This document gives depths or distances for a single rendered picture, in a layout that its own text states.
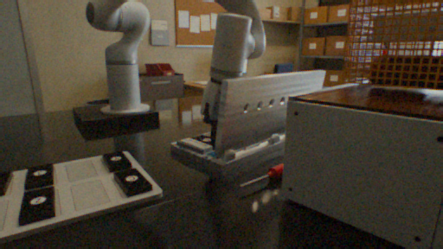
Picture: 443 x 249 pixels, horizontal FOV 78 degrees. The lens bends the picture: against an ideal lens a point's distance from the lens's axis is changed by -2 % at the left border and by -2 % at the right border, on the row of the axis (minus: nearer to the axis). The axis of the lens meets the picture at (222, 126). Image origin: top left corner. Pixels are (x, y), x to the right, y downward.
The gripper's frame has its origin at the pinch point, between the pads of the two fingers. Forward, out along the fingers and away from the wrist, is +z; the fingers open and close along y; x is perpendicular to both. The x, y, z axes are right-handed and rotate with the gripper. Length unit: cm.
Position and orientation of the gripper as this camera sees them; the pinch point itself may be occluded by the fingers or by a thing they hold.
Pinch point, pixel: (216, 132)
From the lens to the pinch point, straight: 77.9
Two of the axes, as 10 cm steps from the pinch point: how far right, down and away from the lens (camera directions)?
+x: 6.9, 3.8, -6.1
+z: -1.5, 9.0, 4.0
